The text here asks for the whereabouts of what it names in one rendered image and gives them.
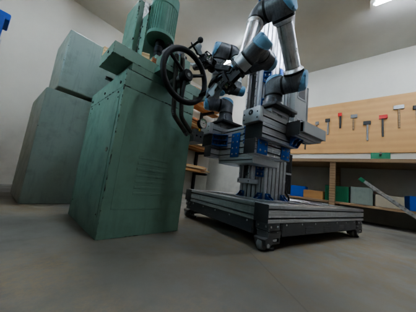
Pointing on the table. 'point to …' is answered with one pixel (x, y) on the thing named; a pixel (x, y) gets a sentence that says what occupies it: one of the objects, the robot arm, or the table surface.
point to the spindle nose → (158, 47)
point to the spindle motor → (163, 21)
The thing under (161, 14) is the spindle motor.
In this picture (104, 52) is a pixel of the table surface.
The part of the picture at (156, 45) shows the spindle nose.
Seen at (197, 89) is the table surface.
